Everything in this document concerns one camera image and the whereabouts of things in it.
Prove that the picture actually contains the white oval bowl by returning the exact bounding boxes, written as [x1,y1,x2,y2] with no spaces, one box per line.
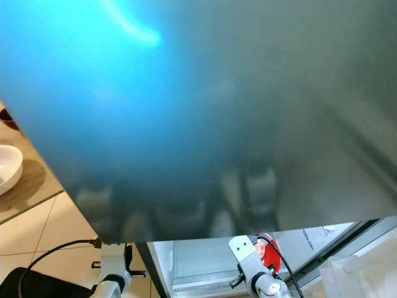
[0,144,24,195]

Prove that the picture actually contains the steel fridge compartment door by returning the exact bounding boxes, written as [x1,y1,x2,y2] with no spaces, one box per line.
[285,217,397,298]

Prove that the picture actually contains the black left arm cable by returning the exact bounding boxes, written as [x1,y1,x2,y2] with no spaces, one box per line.
[17,238,103,298]

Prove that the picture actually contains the red bowl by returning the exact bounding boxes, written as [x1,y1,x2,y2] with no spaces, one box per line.
[253,236,282,274]

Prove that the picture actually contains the steel freezer door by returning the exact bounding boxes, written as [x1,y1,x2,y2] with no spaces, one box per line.
[0,0,397,244]

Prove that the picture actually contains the light wooden table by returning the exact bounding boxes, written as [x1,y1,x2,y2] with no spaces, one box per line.
[0,102,66,224]

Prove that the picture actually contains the maroon cup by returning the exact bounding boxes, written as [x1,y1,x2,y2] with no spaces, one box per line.
[0,107,20,132]

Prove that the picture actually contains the black floor mat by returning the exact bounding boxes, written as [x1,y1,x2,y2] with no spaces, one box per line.
[0,267,100,298]

